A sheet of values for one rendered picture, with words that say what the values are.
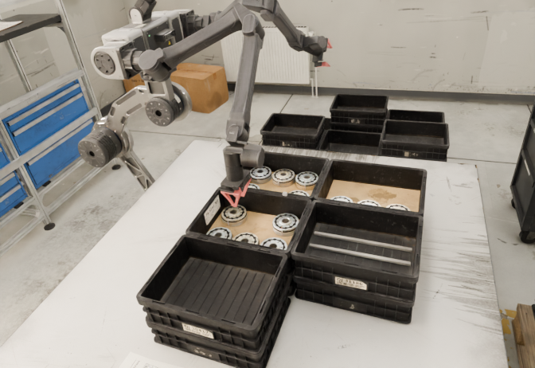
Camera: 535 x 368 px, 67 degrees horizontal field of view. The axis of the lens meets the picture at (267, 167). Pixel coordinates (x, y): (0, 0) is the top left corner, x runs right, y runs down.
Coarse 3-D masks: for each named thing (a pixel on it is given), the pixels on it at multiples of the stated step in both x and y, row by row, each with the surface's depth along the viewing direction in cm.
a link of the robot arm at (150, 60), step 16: (224, 16) 142; (240, 16) 138; (256, 16) 136; (208, 32) 142; (224, 32) 142; (256, 32) 138; (160, 48) 143; (176, 48) 144; (192, 48) 143; (144, 64) 143; (160, 64) 144; (176, 64) 146; (160, 80) 150
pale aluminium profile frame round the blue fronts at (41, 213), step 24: (0, 0) 252; (24, 0) 267; (72, 48) 312; (24, 72) 345; (0, 120) 260; (96, 120) 345; (48, 144) 294; (24, 168) 279; (72, 168) 322; (96, 168) 346; (72, 192) 323; (48, 216) 303
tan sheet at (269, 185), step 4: (272, 172) 192; (256, 184) 185; (260, 184) 185; (264, 184) 184; (268, 184) 184; (272, 184) 184; (260, 188) 182; (264, 188) 182; (268, 188) 182; (272, 188) 181; (276, 188) 181; (280, 188) 181; (284, 188) 180; (288, 188) 180; (292, 188) 180; (296, 188) 180; (288, 192) 178; (308, 192) 176
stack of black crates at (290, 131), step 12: (276, 120) 303; (288, 120) 299; (300, 120) 296; (312, 120) 293; (324, 120) 286; (264, 132) 277; (276, 132) 275; (288, 132) 295; (300, 132) 293; (312, 132) 292; (324, 132) 291; (264, 144) 284; (276, 144) 281; (288, 144) 277; (300, 144) 275; (312, 144) 272
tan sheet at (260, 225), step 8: (248, 216) 167; (256, 216) 166; (264, 216) 166; (272, 216) 165; (216, 224) 164; (224, 224) 164; (248, 224) 162; (256, 224) 162; (264, 224) 162; (232, 232) 159; (240, 232) 159; (248, 232) 158; (256, 232) 158; (264, 232) 158; (272, 232) 157; (288, 240) 153
